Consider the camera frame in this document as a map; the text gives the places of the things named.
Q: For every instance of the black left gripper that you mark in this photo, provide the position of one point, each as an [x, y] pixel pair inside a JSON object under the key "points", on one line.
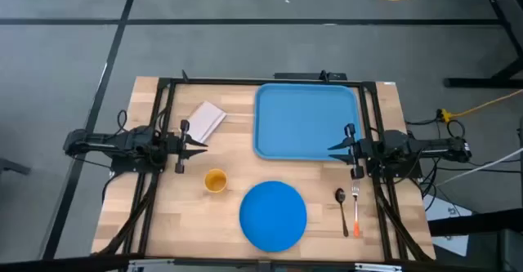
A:
{"points": [[180, 145]]}

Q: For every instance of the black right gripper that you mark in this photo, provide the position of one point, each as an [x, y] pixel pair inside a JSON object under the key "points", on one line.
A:
{"points": [[356, 149]]}

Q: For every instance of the yellow cup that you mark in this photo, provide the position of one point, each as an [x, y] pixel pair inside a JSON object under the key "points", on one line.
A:
{"points": [[215, 181]]}

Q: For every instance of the dark metal spoon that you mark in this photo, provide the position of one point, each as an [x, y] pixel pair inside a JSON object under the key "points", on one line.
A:
{"points": [[341, 196]]}

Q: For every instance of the blue round plate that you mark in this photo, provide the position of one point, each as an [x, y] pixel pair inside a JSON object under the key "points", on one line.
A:
{"points": [[273, 217]]}

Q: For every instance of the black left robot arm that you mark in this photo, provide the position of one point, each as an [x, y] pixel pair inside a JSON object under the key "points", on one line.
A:
{"points": [[102, 143]]}

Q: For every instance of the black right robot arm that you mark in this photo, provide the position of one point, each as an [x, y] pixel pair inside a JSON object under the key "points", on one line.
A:
{"points": [[417, 145]]}

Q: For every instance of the blue plastic tray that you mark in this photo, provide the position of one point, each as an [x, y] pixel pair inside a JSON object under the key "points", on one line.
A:
{"points": [[306, 121]]}

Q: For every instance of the white folded napkin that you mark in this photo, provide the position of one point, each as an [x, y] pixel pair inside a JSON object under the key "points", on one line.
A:
{"points": [[206, 121]]}

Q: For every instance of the white paper sheet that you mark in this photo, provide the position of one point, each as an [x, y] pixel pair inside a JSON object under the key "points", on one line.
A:
{"points": [[445, 210]]}

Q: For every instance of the black box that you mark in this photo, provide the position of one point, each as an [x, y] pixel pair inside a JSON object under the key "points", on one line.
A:
{"points": [[474, 223]]}

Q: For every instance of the black aluminium table frame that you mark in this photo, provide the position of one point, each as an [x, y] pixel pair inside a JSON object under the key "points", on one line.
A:
{"points": [[229, 80]]}

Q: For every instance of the black table leg frame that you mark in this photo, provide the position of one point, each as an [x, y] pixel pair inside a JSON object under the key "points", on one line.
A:
{"points": [[482, 82]]}

